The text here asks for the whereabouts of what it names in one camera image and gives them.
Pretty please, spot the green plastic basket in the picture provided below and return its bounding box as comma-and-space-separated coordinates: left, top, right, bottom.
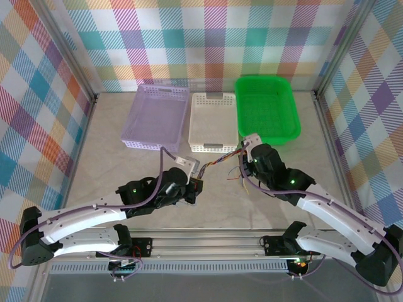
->
235, 75, 302, 146

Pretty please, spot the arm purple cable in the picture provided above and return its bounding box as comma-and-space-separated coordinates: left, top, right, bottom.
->
8, 146, 178, 282
239, 141, 403, 296

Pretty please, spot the small circuit board with LED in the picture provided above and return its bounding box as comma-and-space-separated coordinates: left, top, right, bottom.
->
291, 258, 309, 272

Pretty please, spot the aluminium frame post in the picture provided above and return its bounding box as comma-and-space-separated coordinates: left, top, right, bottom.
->
37, 0, 98, 103
313, 0, 378, 100

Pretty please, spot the green circuit board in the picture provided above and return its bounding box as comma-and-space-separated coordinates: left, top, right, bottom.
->
108, 258, 139, 274

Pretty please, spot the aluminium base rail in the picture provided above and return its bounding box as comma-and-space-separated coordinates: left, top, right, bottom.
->
94, 228, 350, 259

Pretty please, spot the grey slotted cable duct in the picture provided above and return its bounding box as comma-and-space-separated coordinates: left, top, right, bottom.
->
48, 262, 290, 275

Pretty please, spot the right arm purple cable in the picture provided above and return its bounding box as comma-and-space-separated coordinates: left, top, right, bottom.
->
239, 141, 403, 296

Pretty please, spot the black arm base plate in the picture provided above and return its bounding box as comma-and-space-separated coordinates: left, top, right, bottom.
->
132, 237, 154, 257
263, 235, 286, 255

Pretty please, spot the purple plastic basket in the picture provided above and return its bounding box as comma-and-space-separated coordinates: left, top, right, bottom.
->
121, 83, 191, 153

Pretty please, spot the thin red wire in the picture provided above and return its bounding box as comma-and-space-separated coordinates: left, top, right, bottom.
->
198, 145, 251, 195

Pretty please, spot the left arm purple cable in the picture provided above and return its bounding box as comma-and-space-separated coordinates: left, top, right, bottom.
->
8, 146, 178, 282

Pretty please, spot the aluminium frame floor rail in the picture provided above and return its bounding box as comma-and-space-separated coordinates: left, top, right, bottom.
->
26, 96, 98, 302
313, 94, 378, 242

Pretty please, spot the white plastic basket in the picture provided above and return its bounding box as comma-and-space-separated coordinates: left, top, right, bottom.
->
188, 92, 239, 155

